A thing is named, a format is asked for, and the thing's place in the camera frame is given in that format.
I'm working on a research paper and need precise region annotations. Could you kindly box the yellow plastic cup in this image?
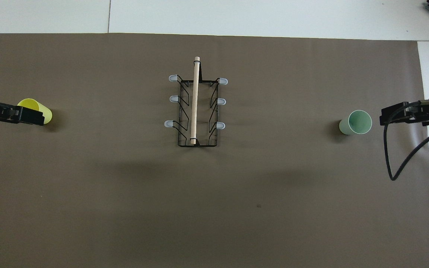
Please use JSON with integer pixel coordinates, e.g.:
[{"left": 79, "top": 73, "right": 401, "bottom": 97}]
[{"left": 17, "top": 98, "right": 53, "bottom": 125}]

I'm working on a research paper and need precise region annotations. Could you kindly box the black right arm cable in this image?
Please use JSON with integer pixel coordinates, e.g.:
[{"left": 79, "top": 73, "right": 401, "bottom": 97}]
[{"left": 384, "top": 101, "right": 429, "bottom": 181}]

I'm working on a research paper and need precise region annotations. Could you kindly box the black wire cup rack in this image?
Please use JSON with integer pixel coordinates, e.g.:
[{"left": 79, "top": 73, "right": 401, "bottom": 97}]
[{"left": 164, "top": 57, "right": 229, "bottom": 148}]

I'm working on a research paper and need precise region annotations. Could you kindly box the pale green plastic cup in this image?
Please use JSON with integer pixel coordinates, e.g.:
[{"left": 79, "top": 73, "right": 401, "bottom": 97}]
[{"left": 339, "top": 110, "right": 372, "bottom": 135}]

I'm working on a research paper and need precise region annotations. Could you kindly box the brown table mat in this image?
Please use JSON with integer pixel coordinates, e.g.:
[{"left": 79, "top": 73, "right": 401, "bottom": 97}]
[{"left": 0, "top": 33, "right": 429, "bottom": 268}]

